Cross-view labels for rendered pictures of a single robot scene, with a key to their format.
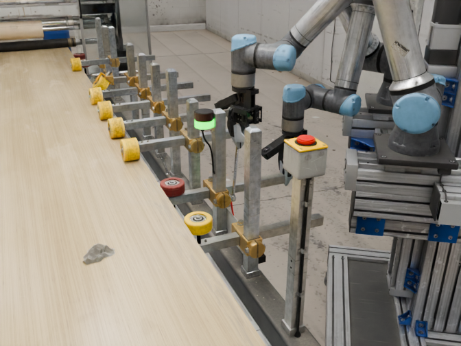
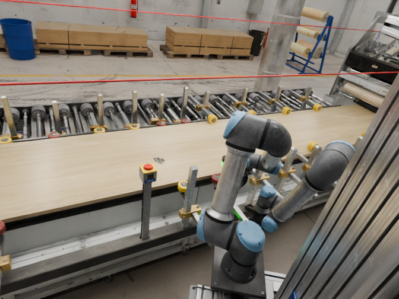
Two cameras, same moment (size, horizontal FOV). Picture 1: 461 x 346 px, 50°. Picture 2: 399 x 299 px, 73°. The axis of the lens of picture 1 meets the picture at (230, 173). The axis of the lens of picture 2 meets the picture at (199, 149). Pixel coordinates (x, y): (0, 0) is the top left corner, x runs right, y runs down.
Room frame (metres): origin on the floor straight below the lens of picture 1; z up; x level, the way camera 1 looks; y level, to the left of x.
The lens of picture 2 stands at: (1.05, -1.23, 2.06)
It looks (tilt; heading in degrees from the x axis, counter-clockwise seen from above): 33 degrees down; 81
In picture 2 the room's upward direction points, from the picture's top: 10 degrees clockwise
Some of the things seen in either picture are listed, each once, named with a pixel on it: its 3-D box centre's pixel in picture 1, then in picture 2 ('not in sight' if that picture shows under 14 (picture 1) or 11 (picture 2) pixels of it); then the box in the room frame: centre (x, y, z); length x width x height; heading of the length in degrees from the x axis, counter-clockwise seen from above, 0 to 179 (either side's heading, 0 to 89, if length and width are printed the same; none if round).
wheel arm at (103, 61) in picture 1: (115, 60); not in sight; (3.11, 0.72, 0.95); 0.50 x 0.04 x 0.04; 113
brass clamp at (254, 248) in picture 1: (247, 239); (189, 212); (1.25, -0.05, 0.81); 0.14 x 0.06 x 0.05; 23
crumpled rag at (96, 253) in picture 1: (96, 250); (159, 159); (1.03, 0.34, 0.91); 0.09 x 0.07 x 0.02; 142
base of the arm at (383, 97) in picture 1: (397, 89); not in sight; (1.90, -0.66, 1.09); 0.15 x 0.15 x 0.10
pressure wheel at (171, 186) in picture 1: (173, 196); (216, 183); (1.44, 0.19, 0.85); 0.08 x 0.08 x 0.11
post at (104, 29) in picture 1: (108, 62); not in sight; (3.30, 0.82, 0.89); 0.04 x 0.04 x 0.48; 23
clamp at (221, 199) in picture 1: (215, 193); not in sight; (1.48, 0.05, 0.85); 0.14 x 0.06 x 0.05; 23
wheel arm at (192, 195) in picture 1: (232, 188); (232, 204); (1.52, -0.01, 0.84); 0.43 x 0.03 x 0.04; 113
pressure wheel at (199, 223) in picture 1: (198, 233); (183, 190); (1.21, 0.09, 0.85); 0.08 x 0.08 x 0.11
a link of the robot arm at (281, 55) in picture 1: (276, 55); (246, 158); (1.48, -0.14, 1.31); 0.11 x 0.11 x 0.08; 66
